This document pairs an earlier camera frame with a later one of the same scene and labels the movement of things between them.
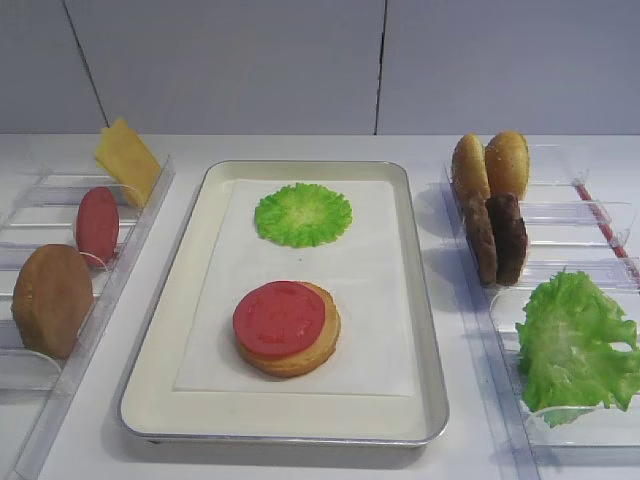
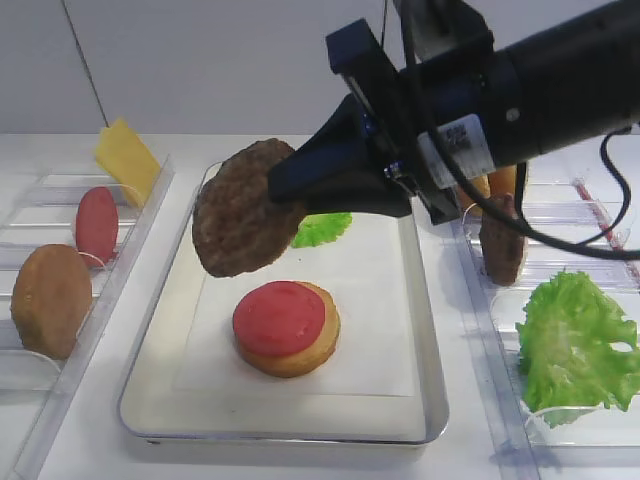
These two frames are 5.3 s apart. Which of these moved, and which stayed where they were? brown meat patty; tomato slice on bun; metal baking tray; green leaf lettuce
Moved: brown meat patty
Stayed: green leaf lettuce; metal baking tray; tomato slice on bun
